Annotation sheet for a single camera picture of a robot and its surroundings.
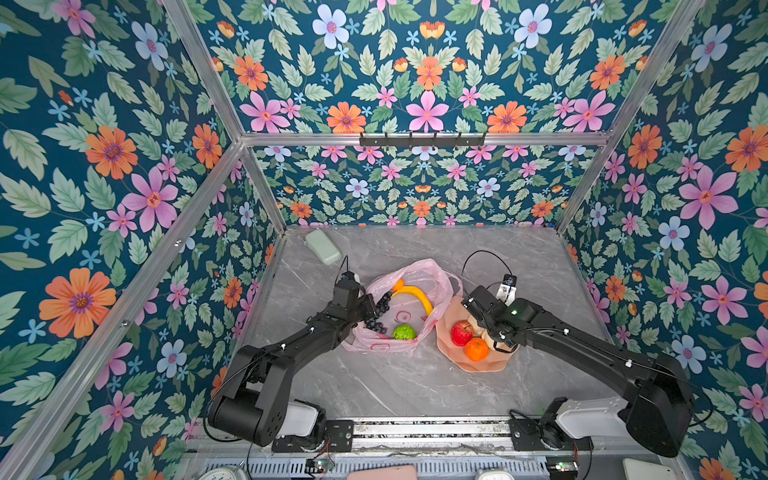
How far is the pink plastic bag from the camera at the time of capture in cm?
86

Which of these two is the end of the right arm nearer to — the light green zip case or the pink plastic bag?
the pink plastic bag

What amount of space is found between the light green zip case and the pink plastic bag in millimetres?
214

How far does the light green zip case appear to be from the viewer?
1094 millimetres
